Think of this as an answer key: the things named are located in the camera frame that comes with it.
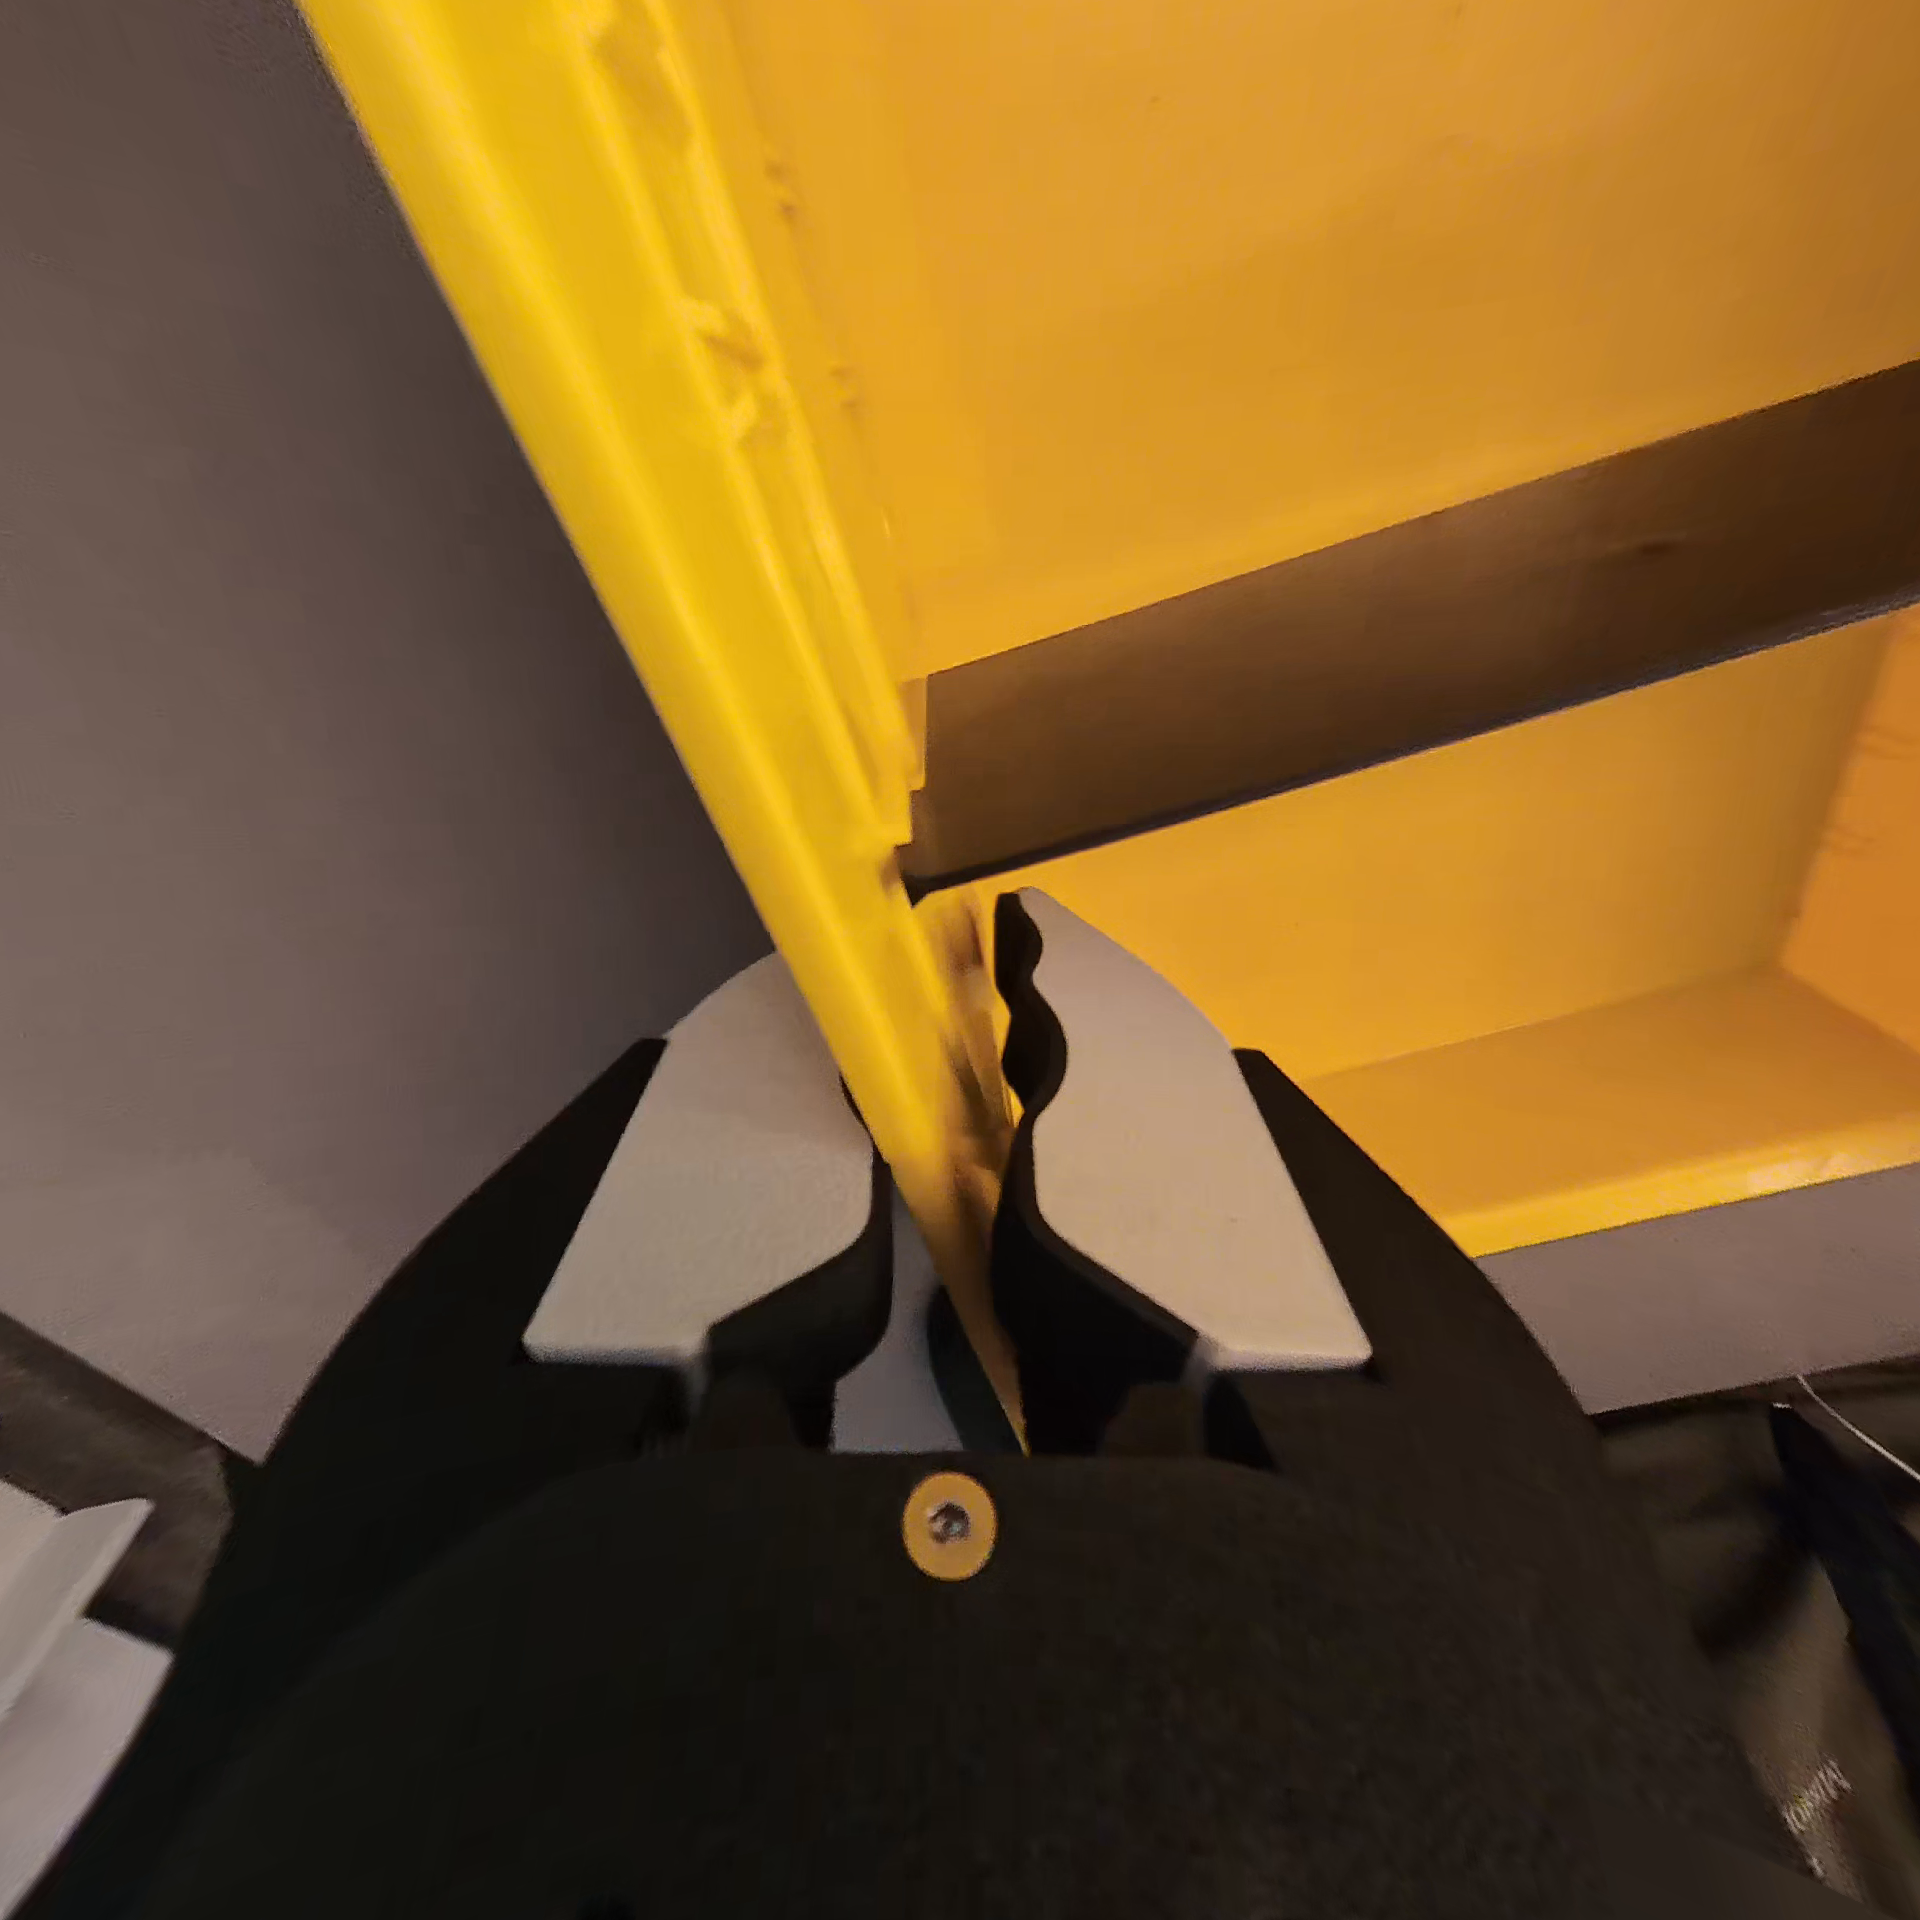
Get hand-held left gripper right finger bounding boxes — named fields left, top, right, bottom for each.
left=990, top=887, right=1376, bottom=1452

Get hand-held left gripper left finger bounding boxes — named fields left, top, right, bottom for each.
left=525, top=950, right=895, bottom=1449

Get yellow plastic storage bin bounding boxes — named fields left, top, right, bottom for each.
left=298, top=0, right=1920, bottom=1452

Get black bin divider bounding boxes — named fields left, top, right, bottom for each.
left=897, top=358, right=1920, bottom=897

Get white paper sheets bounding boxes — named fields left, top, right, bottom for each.
left=0, top=1484, right=180, bottom=1868

